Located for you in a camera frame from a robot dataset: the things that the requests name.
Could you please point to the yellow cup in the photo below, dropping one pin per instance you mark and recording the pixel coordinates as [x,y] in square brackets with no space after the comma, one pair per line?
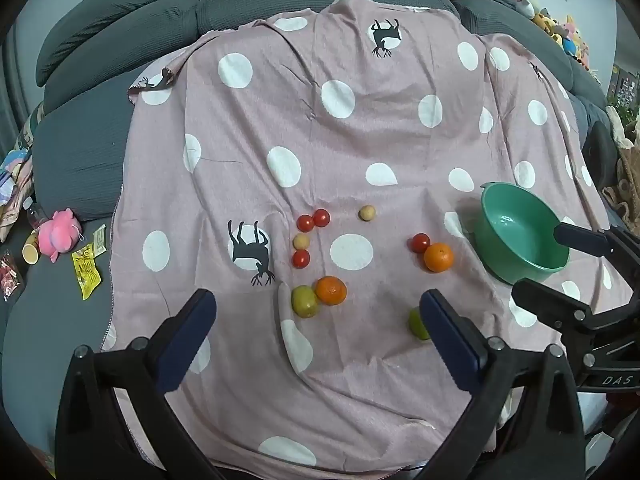
[30,252]

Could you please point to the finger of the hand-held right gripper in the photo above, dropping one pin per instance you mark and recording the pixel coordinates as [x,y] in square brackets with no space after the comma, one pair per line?
[582,239]
[550,307]

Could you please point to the beige longan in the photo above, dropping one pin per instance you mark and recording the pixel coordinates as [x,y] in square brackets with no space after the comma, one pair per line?
[301,241]
[367,212]

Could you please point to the pink plush toy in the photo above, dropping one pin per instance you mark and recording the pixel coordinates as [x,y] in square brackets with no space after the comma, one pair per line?
[56,237]

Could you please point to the pink polka-dot blanket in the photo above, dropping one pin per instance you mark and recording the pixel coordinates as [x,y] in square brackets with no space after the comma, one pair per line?
[350,135]

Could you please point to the red cherry tomato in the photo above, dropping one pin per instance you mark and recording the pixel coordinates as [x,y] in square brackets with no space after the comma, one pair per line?
[420,242]
[321,217]
[305,222]
[300,259]

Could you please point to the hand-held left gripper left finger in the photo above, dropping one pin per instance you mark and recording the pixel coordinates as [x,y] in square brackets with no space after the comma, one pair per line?
[186,340]

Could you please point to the green plastic bowl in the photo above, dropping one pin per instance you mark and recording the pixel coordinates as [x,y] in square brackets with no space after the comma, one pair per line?
[520,230]

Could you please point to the pile of colourful cloths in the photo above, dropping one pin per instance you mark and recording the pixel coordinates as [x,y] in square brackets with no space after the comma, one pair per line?
[15,180]

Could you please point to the pile of plush toys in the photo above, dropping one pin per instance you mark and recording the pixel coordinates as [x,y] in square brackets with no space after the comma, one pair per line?
[555,20]

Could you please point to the grey sofa cushion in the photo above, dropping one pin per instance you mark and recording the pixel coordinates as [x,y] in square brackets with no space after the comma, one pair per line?
[95,0]
[115,55]
[300,0]

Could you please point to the red snack packet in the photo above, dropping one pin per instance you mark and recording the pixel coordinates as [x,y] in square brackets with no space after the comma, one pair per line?
[10,276]

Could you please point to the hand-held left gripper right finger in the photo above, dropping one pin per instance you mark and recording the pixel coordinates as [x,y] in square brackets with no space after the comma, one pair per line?
[450,340]

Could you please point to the clear plastic bottle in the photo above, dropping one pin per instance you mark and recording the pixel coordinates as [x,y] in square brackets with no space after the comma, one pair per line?
[35,215]

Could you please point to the orange mandarin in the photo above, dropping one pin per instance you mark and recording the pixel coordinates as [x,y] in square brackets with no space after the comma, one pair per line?
[438,257]
[331,290]

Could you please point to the grey sofa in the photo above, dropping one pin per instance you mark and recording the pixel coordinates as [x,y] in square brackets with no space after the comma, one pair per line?
[75,160]

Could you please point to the yellow snack packet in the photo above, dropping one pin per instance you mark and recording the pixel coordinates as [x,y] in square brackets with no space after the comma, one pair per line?
[86,270]

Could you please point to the beige knitted cloth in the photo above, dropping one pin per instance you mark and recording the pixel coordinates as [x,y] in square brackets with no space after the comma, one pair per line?
[626,185]

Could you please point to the green snack packet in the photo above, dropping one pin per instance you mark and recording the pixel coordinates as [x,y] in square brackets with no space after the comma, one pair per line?
[100,240]

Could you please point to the green mandarin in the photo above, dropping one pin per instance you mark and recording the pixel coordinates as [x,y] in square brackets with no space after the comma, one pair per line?
[416,325]
[304,301]

